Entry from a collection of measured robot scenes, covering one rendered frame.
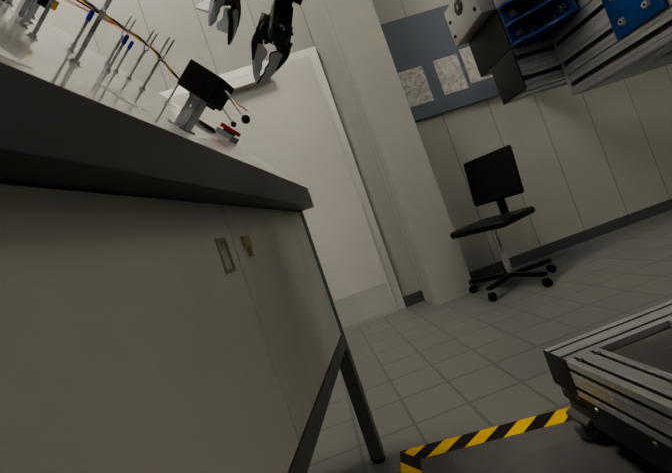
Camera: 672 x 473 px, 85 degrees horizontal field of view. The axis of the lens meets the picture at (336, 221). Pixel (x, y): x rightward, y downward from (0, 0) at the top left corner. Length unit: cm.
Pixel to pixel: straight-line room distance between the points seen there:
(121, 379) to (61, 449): 6
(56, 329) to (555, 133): 352
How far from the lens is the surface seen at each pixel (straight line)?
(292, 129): 295
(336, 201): 284
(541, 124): 357
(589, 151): 375
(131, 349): 38
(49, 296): 33
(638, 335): 120
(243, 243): 64
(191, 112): 64
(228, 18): 113
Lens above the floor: 69
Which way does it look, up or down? 2 degrees up
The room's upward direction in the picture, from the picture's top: 19 degrees counter-clockwise
